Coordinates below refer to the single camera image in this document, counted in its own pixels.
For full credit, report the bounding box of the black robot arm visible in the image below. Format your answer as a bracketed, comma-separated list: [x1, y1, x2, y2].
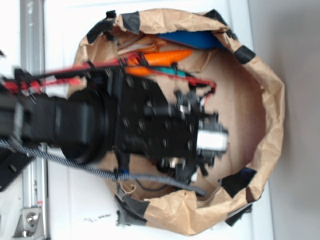
[0, 68, 229, 184]

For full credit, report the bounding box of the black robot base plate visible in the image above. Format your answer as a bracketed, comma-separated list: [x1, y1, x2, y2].
[0, 147, 34, 192]

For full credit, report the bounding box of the orange plastic toy carrot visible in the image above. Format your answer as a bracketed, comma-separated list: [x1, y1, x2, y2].
[125, 49, 193, 77]

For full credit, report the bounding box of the red and black wire bundle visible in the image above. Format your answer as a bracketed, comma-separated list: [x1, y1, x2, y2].
[0, 56, 217, 101]

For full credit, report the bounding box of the grey braided cable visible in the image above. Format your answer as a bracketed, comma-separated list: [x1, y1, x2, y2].
[0, 138, 208, 197]

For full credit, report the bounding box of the metal corner bracket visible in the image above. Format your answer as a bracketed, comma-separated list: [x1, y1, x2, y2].
[11, 207, 46, 240]

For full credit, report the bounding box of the aluminium extrusion rail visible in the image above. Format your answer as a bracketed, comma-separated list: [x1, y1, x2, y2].
[18, 0, 51, 240]

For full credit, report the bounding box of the blue plastic object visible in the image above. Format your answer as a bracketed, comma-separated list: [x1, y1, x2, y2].
[156, 30, 226, 50]

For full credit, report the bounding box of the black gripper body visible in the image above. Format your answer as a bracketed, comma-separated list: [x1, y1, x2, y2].
[114, 75, 229, 184]

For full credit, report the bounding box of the brown paper bag bin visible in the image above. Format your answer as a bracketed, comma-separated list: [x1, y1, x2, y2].
[74, 8, 285, 236]

